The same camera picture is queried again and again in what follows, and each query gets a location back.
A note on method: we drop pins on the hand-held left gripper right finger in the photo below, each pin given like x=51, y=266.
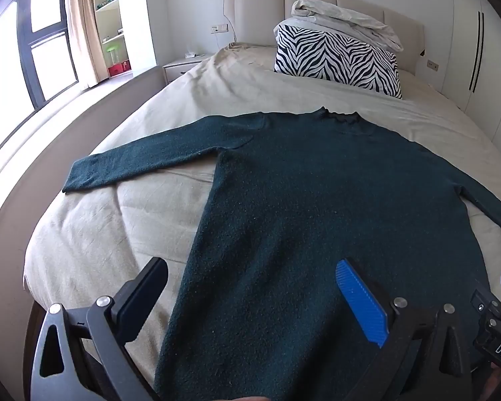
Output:
x=361, y=300

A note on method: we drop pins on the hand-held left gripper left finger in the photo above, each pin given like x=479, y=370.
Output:
x=144, y=296

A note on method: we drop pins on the dark green knit sweater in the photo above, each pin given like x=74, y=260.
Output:
x=300, y=200

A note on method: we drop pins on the bed with beige sheet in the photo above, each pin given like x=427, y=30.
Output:
x=158, y=100

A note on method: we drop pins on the red box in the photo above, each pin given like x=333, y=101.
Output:
x=119, y=69

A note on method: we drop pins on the white wardrobe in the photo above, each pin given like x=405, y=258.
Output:
x=476, y=50

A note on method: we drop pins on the beige nightstand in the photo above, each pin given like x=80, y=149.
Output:
x=183, y=64

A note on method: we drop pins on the zebra print pillow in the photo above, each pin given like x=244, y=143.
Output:
x=338, y=56

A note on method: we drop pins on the green lamp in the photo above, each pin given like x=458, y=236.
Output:
x=112, y=52

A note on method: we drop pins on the black framed window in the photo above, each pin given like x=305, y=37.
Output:
x=46, y=46

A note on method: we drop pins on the beige curtain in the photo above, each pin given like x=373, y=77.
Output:
x=85, y=29

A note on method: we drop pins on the folded white duvet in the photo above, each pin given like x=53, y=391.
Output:
x=346, y=19

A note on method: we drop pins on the white open shelf unit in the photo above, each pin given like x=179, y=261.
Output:
x=110, y=12

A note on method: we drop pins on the beige padded headboard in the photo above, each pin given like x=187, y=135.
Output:
x=254, y=12

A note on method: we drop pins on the small wall socket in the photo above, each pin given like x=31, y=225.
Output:
x=433, y=65

